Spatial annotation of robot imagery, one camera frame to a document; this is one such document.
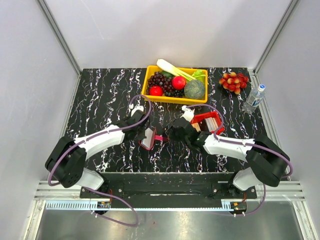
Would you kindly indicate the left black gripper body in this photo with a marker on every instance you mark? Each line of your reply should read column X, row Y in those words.
column 141, row 134

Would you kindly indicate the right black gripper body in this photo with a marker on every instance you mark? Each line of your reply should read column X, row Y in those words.
column 173, row 135

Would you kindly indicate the red card holder wallet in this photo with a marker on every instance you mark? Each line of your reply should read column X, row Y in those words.
column 150, row 136

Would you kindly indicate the red plastic card bin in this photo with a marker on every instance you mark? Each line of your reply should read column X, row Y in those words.
column 213, row 114

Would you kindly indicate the stack of credit cards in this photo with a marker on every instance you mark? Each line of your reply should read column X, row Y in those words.
column 206, row 125

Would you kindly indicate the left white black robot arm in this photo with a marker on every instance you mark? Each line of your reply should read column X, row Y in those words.
column 66, row 163

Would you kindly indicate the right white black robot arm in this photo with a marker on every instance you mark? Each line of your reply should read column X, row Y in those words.
column 267, row 163

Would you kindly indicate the green melon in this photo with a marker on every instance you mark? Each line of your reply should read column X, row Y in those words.
column 194, row 89

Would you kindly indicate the red apple lower left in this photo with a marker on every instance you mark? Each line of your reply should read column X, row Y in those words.
column 156, row 91

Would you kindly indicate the red apple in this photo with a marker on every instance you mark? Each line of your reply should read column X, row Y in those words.
column 179, row 82
column 156, row 91

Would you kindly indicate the yellow plastic fruit tray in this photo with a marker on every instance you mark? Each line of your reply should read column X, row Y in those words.
column 184, row 101

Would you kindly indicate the red apple upper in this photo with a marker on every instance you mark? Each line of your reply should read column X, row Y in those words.
column 179, row 82

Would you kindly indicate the dark purple grape bunch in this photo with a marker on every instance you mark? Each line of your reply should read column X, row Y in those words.
column 157, row 79

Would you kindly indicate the dark green cucumber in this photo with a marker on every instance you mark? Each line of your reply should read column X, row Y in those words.
column 167, row 74

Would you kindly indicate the green lettuce leaf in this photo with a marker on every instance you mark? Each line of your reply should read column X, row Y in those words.
column 200, row 75

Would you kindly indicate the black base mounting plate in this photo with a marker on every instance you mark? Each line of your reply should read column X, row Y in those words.
column 207, row 184

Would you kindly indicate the white green leek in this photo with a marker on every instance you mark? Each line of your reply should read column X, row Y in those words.
column 168, row 67

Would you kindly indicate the clear water bottle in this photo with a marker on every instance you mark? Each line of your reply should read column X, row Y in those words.
column 254, row 98

